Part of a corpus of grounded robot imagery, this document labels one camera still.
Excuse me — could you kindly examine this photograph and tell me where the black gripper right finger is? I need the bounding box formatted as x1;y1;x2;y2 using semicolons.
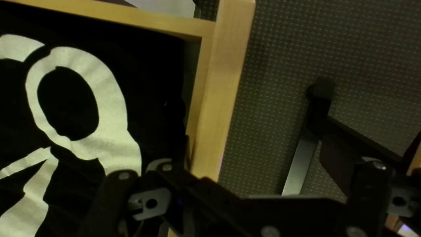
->
345;157;421;237

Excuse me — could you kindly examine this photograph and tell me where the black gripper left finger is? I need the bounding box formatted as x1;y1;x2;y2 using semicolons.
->
82;162;189;237

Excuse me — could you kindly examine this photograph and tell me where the wooden drawer holding clothes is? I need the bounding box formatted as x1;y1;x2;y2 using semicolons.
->
0;0;257;184

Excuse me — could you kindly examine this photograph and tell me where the black skull print shirt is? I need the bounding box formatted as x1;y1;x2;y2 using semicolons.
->
0;8;195;237

